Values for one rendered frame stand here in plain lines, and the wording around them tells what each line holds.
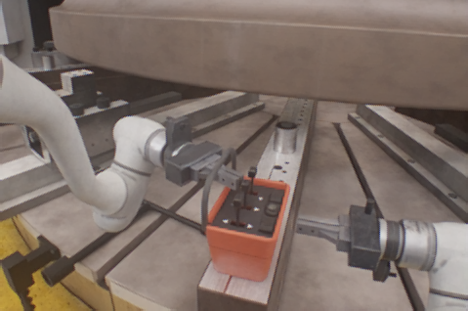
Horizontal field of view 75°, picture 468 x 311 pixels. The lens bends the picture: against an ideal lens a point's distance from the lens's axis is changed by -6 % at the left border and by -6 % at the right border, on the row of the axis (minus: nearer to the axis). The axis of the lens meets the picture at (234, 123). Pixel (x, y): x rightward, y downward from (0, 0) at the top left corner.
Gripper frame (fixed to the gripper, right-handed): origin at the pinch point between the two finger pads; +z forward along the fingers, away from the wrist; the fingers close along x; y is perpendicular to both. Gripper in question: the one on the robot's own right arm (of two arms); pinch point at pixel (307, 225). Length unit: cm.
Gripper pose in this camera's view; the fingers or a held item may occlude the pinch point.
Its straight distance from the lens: 67.7
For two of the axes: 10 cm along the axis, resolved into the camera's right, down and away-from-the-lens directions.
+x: -2.9, 3.5, -8.9
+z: -9.6, -1.3, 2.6
